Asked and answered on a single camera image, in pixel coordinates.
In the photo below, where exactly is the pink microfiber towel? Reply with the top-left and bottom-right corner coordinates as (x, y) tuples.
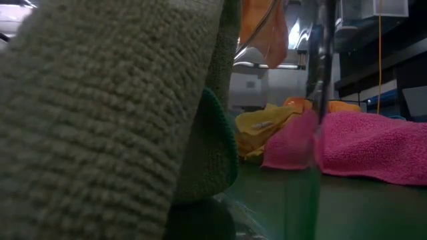
(261, 109), (427, 187)

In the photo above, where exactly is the green table mat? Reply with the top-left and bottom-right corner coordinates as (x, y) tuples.
(220, 159), (427, 240)

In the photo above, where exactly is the sage green microfiber towel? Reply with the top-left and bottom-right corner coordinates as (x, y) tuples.
(0, 0), (242, 240)

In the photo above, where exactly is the white ceiling box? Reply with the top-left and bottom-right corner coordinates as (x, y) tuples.
(362, 0), (410, 18)

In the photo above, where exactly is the yellow microfiber towel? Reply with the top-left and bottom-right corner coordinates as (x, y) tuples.
(234, 103), (303, 159)

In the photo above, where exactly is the clear plastic bin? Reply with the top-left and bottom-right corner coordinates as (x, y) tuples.
(0, 0), (336, 240)

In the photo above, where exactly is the orange microfiber towel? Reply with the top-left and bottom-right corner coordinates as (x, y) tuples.
(238, 0), (290, 70)
(282, 96), (362, 115)

